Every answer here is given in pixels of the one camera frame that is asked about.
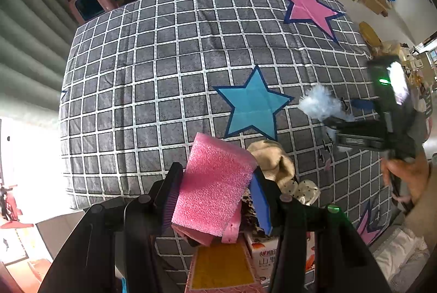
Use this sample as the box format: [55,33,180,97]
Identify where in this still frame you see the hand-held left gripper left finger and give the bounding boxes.
[37,161,185,293]

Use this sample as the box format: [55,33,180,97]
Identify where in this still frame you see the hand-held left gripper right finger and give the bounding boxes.
[249,168,393,293]

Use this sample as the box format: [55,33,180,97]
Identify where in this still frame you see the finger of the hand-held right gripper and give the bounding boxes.
[349,99,377,112]
[323,116,388,152]

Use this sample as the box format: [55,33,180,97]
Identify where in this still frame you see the light blue fluffy feather tuft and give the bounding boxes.
[298,83,346,120]

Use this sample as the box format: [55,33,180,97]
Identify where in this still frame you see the pink foam sponge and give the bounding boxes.
[171,132,258,238]

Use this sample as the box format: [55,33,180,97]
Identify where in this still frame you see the beige knit hat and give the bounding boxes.
[246,139,297,190]

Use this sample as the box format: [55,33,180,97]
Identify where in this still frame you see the person's right forearm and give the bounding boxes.
[404,161,437,246]

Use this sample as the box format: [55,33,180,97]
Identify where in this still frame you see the person's right hand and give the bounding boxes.
[380,151,431,210]

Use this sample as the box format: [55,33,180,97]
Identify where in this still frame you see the white perforated plastic piece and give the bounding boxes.
[284,178,321,207]

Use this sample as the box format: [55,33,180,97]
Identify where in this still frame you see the white orange printed carton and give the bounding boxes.
[245,231,317,287]

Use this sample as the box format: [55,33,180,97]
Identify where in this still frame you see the yellow and pink sponge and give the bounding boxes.
[171,223,264,293]

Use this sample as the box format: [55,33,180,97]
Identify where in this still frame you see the yellow round board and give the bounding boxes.
[358,21,383,48]

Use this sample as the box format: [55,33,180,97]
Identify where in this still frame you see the brown cardboard box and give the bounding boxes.
[359,0,393,17]

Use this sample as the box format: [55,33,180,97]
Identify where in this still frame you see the white plastic bag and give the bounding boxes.
[371,227,431,284]

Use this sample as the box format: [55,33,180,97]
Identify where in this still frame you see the grey checked star-print blanket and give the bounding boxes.
[58,0,406,282]

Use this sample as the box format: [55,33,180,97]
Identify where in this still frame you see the red rack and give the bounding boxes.
[0,184,35,229]

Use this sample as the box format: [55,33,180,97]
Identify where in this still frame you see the grey-green pleated curtain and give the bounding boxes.
[0,0,80,111]

